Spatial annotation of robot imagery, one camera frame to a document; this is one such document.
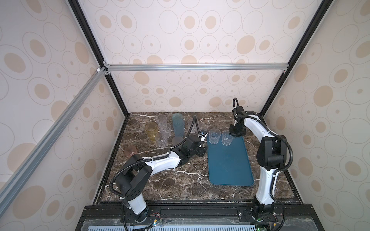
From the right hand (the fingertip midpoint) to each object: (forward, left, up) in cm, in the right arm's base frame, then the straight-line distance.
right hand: (239, 135), depth 97 cm
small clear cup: (+1, +8, -6) cm, 10 cm away
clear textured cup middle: (+6, +52, -5) cm, 53 cm away
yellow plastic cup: (+9, +64, -6) cm, 65 cm away
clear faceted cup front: (+2, +16, -4) cm, 17 cm away
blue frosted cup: (+7, +42, +2) cm, 43 cm away
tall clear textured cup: (+14, +57, -4) cm, 59 cm away
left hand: (-12, +22, +7) cm, 26 cm away
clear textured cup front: (-3, +54, -5) cm, 54 cm away
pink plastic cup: (-13, +74, -5) cm, 75 cm away
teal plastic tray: (-19, +8, -7) cm, 22 cm away
